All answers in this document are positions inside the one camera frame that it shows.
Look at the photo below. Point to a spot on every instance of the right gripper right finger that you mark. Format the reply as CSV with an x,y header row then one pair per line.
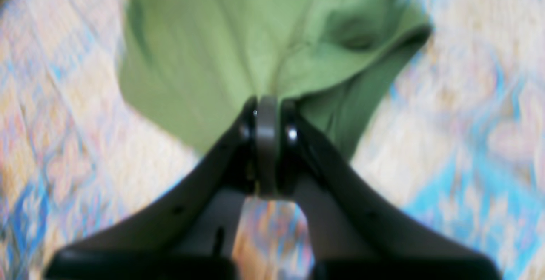
x,y
355,233

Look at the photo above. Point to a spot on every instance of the green t-shirt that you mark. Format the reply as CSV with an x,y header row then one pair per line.
x,y
190,65

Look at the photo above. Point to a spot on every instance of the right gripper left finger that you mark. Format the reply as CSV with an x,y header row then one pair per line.
x,y
188,233

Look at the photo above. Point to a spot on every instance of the patterned tablecloth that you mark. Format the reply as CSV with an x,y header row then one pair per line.
x,y
458,142

